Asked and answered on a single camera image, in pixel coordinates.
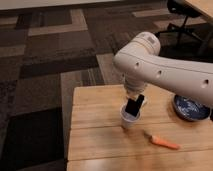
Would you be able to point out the orange toy carrot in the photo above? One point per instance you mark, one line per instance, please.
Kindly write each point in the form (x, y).
(161, 142)

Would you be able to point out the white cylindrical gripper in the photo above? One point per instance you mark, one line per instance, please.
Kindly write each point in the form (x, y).
(134, 87)

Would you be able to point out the wooden desk corner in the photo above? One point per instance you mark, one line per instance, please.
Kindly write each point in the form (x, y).
(203, 6)

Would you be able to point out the blue patterned bowl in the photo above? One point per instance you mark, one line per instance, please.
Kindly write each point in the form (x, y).
(190, 110)

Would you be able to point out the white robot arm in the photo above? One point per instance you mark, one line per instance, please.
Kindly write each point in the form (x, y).
(140, 62)

